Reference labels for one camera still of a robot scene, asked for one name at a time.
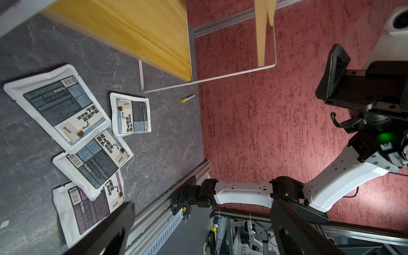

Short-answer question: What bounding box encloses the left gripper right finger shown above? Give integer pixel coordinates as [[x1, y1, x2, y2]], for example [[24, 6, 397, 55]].
[[269, 199, 344, 255]]

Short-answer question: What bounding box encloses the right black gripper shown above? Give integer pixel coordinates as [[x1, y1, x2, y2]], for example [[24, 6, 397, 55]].
[[315, 44, 408, 112]]

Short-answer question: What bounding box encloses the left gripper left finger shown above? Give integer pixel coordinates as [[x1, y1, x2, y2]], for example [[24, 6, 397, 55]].
[[65, 202, 135, 255]]

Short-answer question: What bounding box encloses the purple coffee bag bottom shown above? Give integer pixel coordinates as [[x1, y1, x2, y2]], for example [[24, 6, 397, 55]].
[[52, 171, 125, 248]]

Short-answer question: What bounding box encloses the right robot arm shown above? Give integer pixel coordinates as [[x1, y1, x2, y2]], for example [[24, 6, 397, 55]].
[[170, 44, 408, 223]]

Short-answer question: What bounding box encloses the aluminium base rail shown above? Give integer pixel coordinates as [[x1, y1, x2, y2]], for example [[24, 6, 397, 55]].
[[125, 160, 210, 255]]

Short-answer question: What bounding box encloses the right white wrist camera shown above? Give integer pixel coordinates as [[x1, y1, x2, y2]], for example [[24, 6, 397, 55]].
[[363, 6, 408, 70]]

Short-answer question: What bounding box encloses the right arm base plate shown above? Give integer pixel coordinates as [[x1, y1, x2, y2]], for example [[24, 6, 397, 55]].
[[170, 182, 199, 221]]

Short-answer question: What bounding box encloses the white frame wooden shelf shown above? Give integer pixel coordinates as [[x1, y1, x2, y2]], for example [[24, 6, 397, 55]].
[[0, 0, 278, 94]]

